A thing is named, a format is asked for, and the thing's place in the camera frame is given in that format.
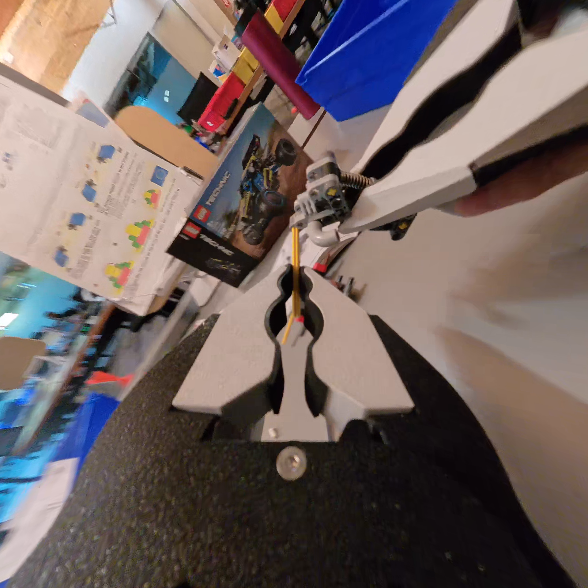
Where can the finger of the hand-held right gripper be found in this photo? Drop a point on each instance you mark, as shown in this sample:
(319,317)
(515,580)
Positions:
(436,78)
(459,160)

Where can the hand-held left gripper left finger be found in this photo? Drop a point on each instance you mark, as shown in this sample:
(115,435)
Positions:
(229,367)

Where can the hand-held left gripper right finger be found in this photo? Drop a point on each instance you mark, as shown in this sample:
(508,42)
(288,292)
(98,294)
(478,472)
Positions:
(363,367)

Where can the yellow lego axle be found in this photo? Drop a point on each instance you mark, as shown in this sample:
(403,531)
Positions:
(296,266)

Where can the grey lego suspension assembly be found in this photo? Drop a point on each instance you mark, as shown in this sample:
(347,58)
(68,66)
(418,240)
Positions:
(321,193)

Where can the lego chassis assembly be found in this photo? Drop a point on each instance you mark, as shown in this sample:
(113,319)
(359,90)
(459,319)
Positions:
(347,285)

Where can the lego set box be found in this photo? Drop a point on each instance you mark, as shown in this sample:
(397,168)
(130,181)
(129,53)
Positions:
(239,206)

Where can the person's right hand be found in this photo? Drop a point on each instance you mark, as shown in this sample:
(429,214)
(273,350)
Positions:
(528,188)

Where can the blue bin with dividers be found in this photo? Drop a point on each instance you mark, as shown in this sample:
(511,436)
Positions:
(367,55)

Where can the maroon bottle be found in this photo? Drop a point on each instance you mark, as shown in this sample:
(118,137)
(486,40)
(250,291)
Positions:
(280,64)

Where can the yellow storage bin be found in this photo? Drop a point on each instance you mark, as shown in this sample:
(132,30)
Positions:
(246,64)

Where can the white carton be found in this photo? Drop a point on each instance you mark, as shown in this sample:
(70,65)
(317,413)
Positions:
(226,51)

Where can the red storage bin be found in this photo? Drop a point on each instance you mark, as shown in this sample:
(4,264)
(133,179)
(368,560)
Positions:
(220,103)

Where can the black monitor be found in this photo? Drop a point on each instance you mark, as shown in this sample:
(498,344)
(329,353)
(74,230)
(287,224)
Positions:
(197,96)

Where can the tan poster backboard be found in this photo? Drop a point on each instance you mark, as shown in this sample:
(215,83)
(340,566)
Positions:
(160,138)

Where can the instruction poster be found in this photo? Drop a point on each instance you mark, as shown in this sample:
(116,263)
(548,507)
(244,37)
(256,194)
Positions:
(69,183)

